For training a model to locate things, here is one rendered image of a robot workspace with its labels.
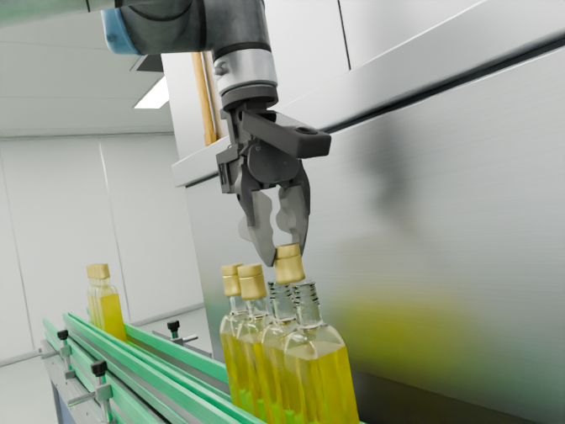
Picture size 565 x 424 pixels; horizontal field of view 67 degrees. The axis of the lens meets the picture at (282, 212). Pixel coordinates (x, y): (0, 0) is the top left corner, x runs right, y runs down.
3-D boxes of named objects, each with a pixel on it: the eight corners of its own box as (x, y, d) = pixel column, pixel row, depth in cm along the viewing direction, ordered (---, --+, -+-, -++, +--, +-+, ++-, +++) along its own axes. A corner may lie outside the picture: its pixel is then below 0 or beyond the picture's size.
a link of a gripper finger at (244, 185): (269, 226, 52) (266, 156, 53) (277, 225, 51) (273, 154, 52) (234, 227, 50) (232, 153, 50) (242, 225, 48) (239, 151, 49)
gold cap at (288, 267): (311, 278, 51) (305, 241, 51) (287, 284, 49) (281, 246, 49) (294, 277, 54) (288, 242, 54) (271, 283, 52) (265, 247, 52)
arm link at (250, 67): (284, 51, 53) (225, 45, 48) (291, 87, 53) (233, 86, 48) (254, 73, 59) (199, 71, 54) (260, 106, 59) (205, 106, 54)
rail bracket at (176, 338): (206, 368, 106) (197, 315, 106) (180, 378, 102) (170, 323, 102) (199, 366, 109) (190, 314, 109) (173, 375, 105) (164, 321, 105)
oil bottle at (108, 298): (129, 352, 133) (113, 262, 133) (110, 357, 130) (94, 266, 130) (124, 348, 138) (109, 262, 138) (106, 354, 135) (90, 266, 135)
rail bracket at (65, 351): (76, 378, 116) (68, 330, 116) (46, 389, 112) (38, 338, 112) (74, 375, 120) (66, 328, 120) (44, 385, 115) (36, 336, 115)
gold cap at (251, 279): (272, 294, 58) (266, 262, 58) (250, 300, 56) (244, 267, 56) (259, 293, 61) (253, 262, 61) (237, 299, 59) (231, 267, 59)
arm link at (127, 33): (90, -56, 42) (203, -51, 45) (99, 4, 52) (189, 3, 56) (103, 24, 42) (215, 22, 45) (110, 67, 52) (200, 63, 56)
